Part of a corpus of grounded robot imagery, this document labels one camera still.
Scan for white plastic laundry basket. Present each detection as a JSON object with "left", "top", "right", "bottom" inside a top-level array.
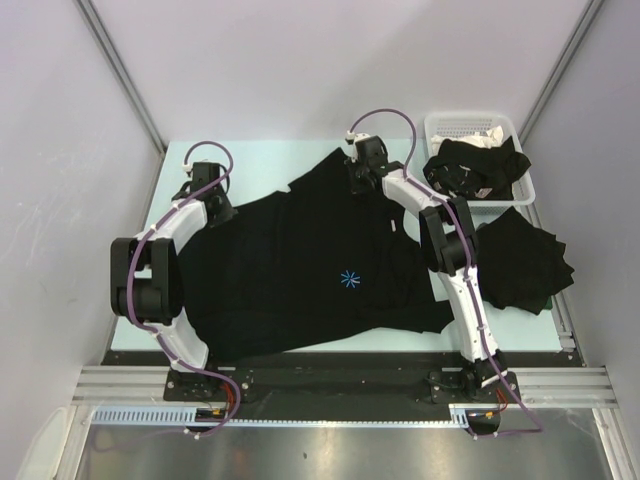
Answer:
[{"left": 422, "top": 111, "right": 536, "bottom": 214}]

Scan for black t shirt blue logo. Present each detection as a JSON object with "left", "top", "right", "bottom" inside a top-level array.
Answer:
[{"left": 178, "top": 150, "right": 453, "bottom": 361}]

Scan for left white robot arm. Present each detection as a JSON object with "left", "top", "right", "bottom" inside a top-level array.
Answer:
[{"left": 110, "top": 162, "right": 236, "bottom": 400}]

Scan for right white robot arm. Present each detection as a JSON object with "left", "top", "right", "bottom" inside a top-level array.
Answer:
[{"left": 346, "top": 132, "right": 508, "bottom": 401}]

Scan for black shirts in basket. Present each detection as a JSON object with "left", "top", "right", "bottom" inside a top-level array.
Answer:
[{"left": 423, "top": 137, "right": 531, "bottom": 201}]

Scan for folded black shirt stack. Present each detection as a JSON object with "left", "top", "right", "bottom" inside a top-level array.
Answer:
[{"left": 477, "top": 208, "right": 574, "bottom": 315}]

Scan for white cloth in basket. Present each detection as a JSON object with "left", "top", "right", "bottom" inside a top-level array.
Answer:
[{"left": 431, "top": 126, "right": 504, "bottom": 152}]

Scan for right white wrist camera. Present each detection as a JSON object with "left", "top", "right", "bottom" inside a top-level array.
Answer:
[{"left": 345, "top": 131, "right": 370, "bottom": 147}]

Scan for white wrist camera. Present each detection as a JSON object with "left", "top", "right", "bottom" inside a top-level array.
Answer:
[
  {"left": 182, "top": 162, "right": 193, "bottom": 176},
  {"left": 345, "top": 131, "right": 370, "bottom": 147}
]

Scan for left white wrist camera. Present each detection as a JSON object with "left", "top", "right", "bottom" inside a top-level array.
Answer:
[{"left": 182, "top": 162, "right": 193, "bottom": 176}]

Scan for left aluminium frame post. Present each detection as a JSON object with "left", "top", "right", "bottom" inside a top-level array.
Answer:
[{"left": 73, "top": 0, "right": 167, "bottom": 156}]

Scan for aluminium frame post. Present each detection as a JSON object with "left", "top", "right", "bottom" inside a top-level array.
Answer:
[
  {"left": 518, "top": 0, "right": 607, "bottom": 146},
  {"left": 73, "top": 0, "right": 167, "bottom": 156}
]

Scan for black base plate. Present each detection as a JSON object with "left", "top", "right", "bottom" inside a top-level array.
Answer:
[{"left": 102, "top": 350, "right": 584, "bottom": 434}]

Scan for slotted cable duct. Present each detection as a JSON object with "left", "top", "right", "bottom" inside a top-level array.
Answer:
[{"left": 92, "top": 402, "right": 501, "bottom": 430}]

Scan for right aluminium frame post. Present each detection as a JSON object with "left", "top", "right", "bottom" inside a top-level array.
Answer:
[{"left": 518, "top": 0, "right": 607, "bottom": 146}]

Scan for aluminium rail right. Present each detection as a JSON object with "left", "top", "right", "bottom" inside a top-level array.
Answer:
[{"left": 480, "top": 144, "right": 627, "bottom": 479}]

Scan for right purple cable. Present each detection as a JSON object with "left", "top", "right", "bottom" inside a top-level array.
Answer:
[{"left": 348, "top": 107, "right": 545, "bottom": 435}]

